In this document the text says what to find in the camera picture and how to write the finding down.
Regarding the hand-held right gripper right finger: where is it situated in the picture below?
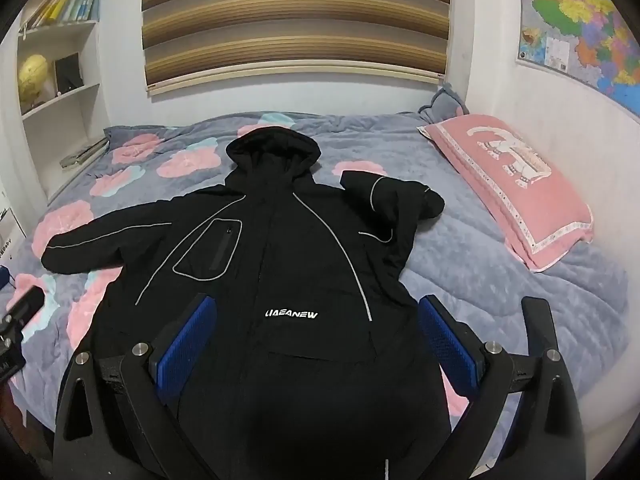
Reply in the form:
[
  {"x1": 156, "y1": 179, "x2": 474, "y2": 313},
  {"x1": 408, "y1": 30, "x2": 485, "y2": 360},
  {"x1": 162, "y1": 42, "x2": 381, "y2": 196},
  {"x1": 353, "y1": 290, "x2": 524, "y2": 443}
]
[{"x1": 417, "y1": 294, "x2": 588, "y2": 480}]

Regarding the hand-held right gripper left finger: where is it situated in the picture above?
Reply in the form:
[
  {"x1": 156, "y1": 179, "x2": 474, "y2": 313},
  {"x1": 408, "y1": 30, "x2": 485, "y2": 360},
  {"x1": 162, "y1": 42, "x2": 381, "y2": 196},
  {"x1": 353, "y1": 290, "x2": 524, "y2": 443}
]
[{"x1": 52, "y1": 292, "x2": 221, "y2": 480}]

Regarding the black hooded jacket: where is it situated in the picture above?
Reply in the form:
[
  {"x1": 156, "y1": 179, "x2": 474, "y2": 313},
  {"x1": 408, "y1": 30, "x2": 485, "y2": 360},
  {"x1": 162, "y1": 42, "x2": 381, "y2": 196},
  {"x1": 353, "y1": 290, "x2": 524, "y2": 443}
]
[{"x1": 41, "y1": 127, "x2": 453, "y2": 480}]

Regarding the white cardboard box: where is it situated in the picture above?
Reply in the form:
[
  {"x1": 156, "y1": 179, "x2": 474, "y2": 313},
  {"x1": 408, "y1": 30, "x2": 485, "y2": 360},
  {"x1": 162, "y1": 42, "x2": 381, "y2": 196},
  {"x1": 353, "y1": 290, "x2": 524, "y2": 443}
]
[{"x1": 0, "y1": 205, "x2": 27, "y2": 261}]

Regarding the grey floral blanket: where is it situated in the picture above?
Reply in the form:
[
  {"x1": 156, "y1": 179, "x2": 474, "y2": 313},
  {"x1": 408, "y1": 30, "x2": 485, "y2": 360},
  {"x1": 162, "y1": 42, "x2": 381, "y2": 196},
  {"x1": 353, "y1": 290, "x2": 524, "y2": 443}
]
[{"x1": 7, "y1": 110, "x2": 631, "y2": 461}]

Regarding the white bookshelf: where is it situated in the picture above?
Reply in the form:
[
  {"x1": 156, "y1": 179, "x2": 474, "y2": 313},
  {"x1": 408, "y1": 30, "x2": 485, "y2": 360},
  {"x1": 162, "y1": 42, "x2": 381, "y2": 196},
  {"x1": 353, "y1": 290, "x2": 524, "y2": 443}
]
[{"x1": 15, "y1": 0, "x2": 108, "y2": 201}]

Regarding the pink pillow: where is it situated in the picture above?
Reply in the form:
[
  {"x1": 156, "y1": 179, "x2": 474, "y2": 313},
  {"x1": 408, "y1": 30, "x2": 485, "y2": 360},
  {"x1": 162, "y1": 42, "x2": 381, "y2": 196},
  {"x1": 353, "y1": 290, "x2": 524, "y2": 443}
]
[{"x1": 417, "y1": 114, "x2": 596, "y2": 273}]

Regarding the yellow globe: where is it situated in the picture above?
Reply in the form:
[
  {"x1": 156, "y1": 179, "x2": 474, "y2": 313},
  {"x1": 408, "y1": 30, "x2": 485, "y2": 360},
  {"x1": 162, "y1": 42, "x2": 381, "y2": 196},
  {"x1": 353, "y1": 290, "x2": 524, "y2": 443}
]
[{"x1": 17, "y1": 54, "x2": 53, "y2": 108}]

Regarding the grey pillow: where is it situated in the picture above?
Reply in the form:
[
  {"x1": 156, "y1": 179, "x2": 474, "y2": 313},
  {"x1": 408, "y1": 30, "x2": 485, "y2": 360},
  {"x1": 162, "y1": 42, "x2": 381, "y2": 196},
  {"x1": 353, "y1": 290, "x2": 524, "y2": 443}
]
[{"x1": 417, "y1": 82, "x2": 471, "y2": 123}]

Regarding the brown striped window blind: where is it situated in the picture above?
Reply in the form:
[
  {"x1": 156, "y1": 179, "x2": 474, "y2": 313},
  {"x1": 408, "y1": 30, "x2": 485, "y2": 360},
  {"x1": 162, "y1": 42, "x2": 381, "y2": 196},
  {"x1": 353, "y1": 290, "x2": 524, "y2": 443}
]
[{"x1": 141, "y1": 0, "x2": 451, "y2": 96}]

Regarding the black picture frame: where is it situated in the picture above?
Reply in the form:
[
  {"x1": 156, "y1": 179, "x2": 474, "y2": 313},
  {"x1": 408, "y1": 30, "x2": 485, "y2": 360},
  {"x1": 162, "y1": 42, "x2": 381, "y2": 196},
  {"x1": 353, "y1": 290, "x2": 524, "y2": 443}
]
[{"x1": 52, "y1": 52, "x2": 83, "y2": 96}]

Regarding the colourful wall map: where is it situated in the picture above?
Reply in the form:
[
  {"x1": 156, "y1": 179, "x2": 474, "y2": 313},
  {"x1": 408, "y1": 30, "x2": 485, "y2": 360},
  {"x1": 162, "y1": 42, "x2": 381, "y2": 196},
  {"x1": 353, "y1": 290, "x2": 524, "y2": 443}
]
[{"x1": 515, "y1": 0, "x2": 640, "y2": 121}]

